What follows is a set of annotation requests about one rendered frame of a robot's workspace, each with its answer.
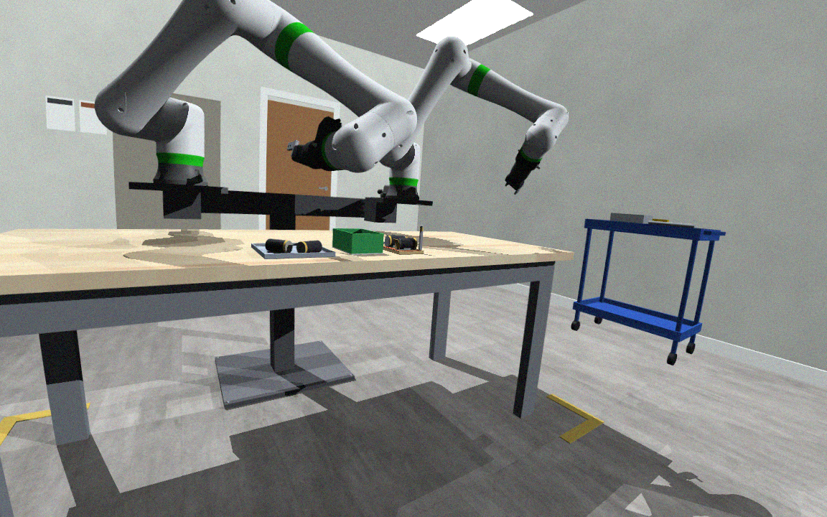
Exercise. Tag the tan battery holder board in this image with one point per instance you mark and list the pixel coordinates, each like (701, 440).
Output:
(396, 248)

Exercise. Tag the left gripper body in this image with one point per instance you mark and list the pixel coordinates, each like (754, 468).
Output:
(518, 173)

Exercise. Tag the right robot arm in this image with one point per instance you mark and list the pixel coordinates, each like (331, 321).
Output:
(137, 103)

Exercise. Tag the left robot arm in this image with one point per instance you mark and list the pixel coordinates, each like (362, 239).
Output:
(449, 58)

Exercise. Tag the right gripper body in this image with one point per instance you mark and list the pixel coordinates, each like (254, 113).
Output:
(310, 154)

